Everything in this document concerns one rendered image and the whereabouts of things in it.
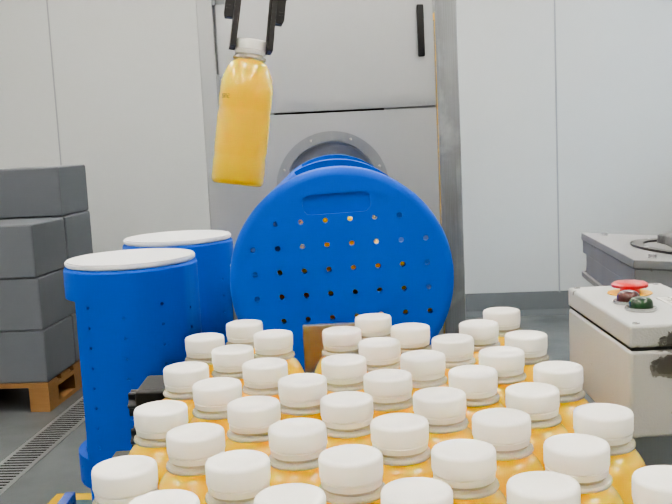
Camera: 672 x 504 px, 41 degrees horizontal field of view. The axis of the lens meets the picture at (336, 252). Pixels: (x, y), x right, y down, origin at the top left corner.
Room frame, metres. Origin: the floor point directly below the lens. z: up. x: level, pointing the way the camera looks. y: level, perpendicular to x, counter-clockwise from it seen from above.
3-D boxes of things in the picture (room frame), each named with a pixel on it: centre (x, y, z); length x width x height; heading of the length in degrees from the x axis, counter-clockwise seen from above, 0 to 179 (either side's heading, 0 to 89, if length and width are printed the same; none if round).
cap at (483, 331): (0.88, -0.14, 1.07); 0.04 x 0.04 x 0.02
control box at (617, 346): (0.85, -0.30, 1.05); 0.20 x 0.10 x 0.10; 0
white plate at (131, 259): (1.94, 0.45, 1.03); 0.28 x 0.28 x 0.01
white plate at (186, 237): (2.34, 0.41, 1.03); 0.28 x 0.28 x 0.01
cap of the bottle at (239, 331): (0.94, 0.10, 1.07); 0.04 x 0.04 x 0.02
